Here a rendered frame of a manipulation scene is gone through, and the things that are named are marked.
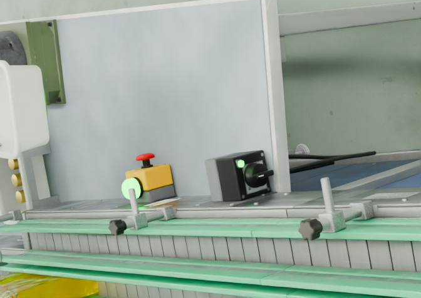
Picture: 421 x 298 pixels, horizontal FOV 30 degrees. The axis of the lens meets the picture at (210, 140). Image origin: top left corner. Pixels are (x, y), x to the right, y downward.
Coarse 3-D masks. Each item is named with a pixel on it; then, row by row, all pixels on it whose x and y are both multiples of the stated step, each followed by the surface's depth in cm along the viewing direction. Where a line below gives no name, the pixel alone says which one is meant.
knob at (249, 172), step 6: (246, 168) 139; (252, 168) 138; (258, 168) 139; (264, 168) 140; (246, 174) 139; (252, 174) 138; (258, 174) 137; (264, 174) 138; (270, 174) 139; (246, 180) 139; (252, 180) 138; (258, 180) 138; (264, 180) 139; (252, 186) 139; (258, 186) 139
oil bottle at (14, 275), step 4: (16, 272) 181; (20, 272) 180; (4, 276) 179; (8, 276) 178; (12, 276) 177; (16, 276) 177; (20, 276) 178; (0, 280) 175; (4, 280) 175; (8, 280) 176
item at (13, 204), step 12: (0, 168) 210; (24, 168) 198; (0, 180) 210; (24, 180) 197; (0, 192) 209; (12, 192) 211; (24, 192) 197; (0, 204) 209; (12, 204) 211; (24, 204) 213
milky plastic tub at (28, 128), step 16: (0, 64) 135; (0, 80) 151; (16, 80) 136; (32, 80) 138; (0, 96) 152; (16, 96) 136; (32, 96) 138; (0, 112) 153; (16, 112) 135; (32, 112) 138; (0, 128) 154; (16, 128) 135; (32, 128) 138; (16, 144) 136; (32, 144) 139
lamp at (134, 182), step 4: (128, 180) 161; (132, 180) 161; (136, 180) 161; (124, 184) 161; (128, 184) 160; (132, 184) 160; (136, 184) 160; (140, 184) 161; (124, 188) 161; (128, 188) 160; (136, 188) 160; (140, 188) 161; (124, 192) 161; (136, 192) 160; (140, 192) 161; (128, 196) 161; (136, 196) 161; (140, 196) 162
